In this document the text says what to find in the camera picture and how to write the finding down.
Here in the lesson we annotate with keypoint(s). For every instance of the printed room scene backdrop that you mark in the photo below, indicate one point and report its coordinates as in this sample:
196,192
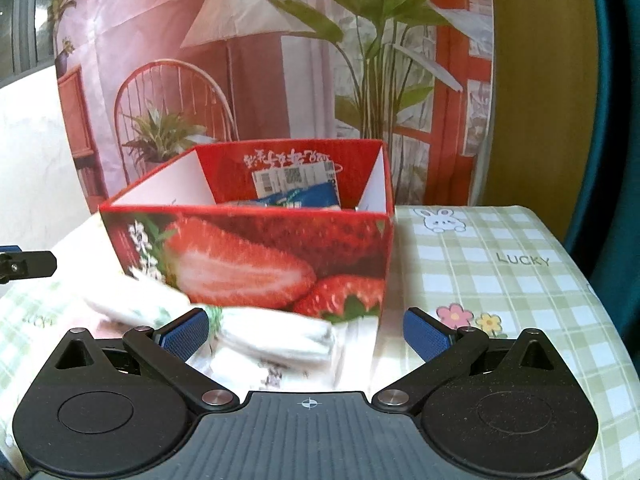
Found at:
300,60

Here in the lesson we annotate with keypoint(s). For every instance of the teal curtain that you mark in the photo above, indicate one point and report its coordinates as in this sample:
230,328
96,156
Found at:
615,110

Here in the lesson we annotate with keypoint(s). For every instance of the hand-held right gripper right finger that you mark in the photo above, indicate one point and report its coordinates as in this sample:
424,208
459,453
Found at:
427,332

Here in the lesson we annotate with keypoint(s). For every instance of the white plastic packet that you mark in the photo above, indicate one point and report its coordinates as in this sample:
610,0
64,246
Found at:
280,335

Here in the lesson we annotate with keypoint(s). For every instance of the red strawberry cardboard box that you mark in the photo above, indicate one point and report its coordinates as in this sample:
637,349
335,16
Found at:
250,260

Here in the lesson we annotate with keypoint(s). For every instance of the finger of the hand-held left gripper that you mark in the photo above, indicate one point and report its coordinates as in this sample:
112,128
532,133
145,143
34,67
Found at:
30,264

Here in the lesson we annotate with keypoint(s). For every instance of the dark window frame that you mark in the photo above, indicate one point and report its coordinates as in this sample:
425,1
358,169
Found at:
25,10

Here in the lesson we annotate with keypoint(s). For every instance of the blue plastic packet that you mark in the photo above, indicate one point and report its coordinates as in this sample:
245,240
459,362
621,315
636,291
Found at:
300,195

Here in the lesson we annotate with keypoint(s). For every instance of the white green-print cloth roll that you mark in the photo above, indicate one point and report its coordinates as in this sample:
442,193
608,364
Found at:
135,300

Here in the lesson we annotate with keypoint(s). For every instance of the clear plastic wrapper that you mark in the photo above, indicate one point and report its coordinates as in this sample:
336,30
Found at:
300,377

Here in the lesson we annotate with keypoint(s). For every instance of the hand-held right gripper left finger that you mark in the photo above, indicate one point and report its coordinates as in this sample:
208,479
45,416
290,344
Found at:
185,335

